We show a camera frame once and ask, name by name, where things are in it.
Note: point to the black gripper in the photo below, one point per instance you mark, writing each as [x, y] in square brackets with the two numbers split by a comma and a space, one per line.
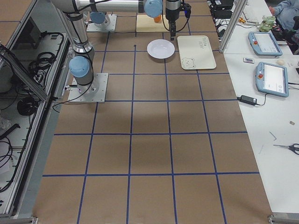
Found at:
[172, 12]

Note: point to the orange fruit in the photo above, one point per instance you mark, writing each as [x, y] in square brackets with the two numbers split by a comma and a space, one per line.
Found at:
[157, 19]

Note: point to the cream bear tray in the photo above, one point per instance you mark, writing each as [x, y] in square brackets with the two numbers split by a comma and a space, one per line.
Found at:
[196, 53]

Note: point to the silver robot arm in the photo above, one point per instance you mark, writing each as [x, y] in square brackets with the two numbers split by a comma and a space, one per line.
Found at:
[100, 18]
[73, 12]

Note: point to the white round plate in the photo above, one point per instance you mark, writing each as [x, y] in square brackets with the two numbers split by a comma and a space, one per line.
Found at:
[160, 49]

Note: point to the wooden cutting board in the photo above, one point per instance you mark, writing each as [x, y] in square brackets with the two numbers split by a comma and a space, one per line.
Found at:
[145, 24]

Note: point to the small white blue box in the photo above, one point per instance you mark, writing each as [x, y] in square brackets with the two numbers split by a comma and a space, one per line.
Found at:
[248, 60]

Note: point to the far blue teach pendant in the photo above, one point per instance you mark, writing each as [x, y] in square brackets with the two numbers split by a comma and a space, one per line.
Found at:
[264, 44]

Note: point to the blue teach pendant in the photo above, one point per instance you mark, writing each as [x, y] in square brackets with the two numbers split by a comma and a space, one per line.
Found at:
[264, 44]
[272, 79]

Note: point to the green white toy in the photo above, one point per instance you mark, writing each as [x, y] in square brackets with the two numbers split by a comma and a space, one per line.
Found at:
[267, 23]

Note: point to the black power adapter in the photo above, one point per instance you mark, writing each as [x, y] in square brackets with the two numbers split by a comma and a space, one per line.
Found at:
[247, 100]

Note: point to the near blue teach pendant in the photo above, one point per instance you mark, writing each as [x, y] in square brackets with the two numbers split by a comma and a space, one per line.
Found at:
[272, 79]

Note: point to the seated person in blue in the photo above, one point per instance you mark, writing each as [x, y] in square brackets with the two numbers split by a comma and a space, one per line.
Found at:
[284, 12]

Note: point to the black scissors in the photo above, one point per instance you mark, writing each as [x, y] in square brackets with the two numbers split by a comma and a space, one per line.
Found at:
[294, 147]

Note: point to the aluminium frame post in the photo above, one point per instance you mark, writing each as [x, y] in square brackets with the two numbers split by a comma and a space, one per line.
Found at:
[239, 7]

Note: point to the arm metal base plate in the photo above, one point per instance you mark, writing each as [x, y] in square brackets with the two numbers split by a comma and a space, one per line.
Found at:
[95, 92]
[108, 25]

